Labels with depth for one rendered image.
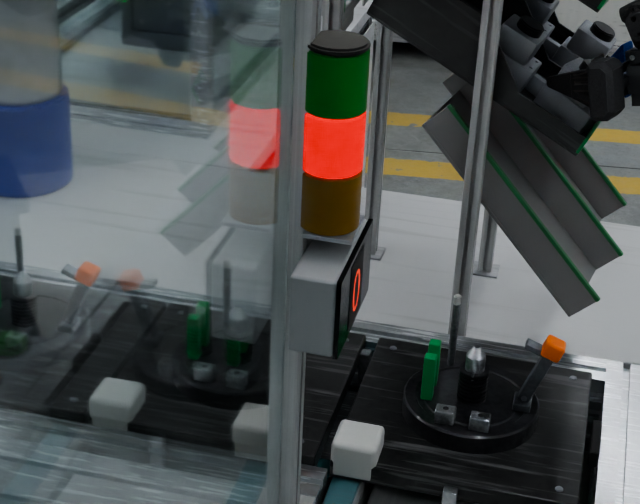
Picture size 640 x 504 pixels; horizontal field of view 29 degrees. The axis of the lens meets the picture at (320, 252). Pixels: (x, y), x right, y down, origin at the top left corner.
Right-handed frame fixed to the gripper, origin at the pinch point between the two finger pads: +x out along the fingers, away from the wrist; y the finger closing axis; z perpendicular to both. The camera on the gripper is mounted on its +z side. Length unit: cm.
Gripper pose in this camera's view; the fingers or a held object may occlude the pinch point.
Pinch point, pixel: (585, 76)
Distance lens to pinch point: 142.7
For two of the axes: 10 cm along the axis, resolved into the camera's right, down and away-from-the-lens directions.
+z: -1.2, -9.5, -2.8
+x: -8.3, -0.5, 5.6
